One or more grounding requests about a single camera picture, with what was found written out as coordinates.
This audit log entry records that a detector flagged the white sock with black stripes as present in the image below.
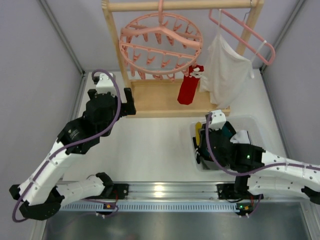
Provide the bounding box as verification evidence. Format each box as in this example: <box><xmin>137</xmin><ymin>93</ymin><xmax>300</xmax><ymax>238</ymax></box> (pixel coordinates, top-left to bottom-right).
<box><xmin>230</xmin><ymin>130</ymin><xmax>252</xmax><ymax>145</ymax></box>

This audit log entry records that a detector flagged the yellow sock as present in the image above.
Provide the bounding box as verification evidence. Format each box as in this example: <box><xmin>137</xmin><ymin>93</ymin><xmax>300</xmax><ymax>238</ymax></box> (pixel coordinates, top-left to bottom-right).
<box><xmin>195</xmin><ymin>121</ymin><xmax>202</xmax><ymax>146</ymax></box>

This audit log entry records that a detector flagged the red sock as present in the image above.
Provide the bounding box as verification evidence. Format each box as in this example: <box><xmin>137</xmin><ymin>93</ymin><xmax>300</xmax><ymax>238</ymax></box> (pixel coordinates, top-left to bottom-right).
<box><xmin>177</xmin><ymin>65</ymin><xmax>204</xmax><ymax>105</ymax></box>

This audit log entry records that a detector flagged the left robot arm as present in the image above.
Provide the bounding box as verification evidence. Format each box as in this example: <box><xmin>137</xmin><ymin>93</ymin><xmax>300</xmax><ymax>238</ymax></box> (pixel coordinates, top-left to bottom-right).
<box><xmin>9</xmin><ymin>87</ymin><xmax>136</xmax><ymax>221</ymax></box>

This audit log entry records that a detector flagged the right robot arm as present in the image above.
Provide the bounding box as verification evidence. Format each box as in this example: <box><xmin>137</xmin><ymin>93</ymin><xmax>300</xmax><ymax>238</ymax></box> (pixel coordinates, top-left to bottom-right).
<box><xmin>197</xmin><ymin>127</ymin><xmax>320</xmax><ymax>205</ymax></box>

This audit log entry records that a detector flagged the pink round clip hanger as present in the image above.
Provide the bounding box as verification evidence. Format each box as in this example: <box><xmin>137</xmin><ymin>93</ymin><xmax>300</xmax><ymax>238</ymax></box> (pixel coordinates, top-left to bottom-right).
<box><xmin>118</xmin><ymin>0</ymin><xmax>203</xmax><ymax>80</ymax></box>

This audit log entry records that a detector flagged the pink clothes hanger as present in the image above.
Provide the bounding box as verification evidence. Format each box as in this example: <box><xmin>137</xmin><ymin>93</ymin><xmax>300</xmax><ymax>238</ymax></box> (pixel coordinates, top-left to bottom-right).
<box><xmin>209</xmin><ymin>8</ymin><xmax>275</xmax><ymax>67</ymax></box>

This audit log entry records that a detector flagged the wooden clothes rack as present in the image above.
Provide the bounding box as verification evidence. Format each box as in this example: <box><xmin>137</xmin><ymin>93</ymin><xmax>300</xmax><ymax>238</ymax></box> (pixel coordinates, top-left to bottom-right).
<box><xmin>101</xmin><ymin>0</ymin><xmax>264</xmax><ymax>118</ymax></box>

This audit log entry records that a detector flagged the black sock in basket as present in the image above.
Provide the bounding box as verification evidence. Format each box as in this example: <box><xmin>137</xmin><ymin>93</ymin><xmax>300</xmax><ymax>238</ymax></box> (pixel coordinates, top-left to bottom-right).
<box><xmin>194</xmin><ymin>147</ymin><xmax>208</xmax><ymax>170</ymax></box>

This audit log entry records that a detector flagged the white plastic basket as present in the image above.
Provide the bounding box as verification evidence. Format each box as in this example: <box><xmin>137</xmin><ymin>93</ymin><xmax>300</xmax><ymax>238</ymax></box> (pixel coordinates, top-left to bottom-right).
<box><xmin>189</xmin><ymin>115</ymin><xmax>271</xmax><ymax>174</ymax></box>

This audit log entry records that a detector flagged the white hanging garment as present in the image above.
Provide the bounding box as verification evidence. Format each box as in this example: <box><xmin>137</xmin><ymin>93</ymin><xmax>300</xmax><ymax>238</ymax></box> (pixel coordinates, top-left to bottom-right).
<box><xmin>199</xmin><ymin>34</ymin><xmax>255</xmax><ymax>110</ymax></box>

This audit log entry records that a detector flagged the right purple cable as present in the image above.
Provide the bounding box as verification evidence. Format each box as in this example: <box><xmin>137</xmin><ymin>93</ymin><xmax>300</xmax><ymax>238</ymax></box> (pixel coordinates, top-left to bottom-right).
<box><xmin>204</xmin><ymin>112</ymin><xmax>320</xmax><ymax>218</ymax></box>

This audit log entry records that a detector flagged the purple cable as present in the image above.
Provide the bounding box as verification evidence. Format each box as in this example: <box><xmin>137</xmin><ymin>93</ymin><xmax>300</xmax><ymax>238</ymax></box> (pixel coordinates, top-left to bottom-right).
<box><xmin>204</xmin><ymin>112</ymin><xmax>320</xmax><ymax>218</ymax></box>
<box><xmin>11</xmin><ymin>68</ymin><xmax>123</xmax><ymax>223</ymax></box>

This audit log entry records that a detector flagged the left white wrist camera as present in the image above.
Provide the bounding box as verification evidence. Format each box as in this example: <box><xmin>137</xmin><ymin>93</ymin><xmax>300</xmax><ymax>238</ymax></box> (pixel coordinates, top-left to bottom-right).
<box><xmin>95</xmin><ymin>73</ymin><xmax>117</xmax><ymax>96</ymax></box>

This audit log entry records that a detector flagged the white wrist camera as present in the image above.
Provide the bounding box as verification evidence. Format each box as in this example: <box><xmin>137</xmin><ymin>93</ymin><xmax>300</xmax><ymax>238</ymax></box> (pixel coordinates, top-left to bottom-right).
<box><xmin>95</xmin><ymin>73</ymin><xmax>117</xmax><ymax>96</ymax></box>
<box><xmin>206</xmin><ymin>109</ymin><xmax>227</xmax><ymax>130</ymax></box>

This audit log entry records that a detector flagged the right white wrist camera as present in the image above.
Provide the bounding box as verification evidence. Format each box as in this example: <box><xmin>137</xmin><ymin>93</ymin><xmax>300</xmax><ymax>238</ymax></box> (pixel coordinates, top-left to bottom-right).
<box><xmin>206</xmin><ymin>109</ymin><xmax>227</xmax><ymax>130</ymax></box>

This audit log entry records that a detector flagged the aluminium mounting rail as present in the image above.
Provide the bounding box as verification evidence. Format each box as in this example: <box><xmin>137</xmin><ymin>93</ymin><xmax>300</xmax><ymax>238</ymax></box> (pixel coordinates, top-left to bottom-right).
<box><xmin>61</xmin><ymin>178</ymin><xmax>308</xmax><ymax>215</ymax></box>

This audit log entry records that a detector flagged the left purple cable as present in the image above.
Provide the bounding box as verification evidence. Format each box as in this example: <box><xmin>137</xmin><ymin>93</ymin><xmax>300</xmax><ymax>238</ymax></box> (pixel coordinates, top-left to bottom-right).
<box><xmin>11</xmin><ymin>68</ymin><xmax>123</xmax><ymax>223</ymax></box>

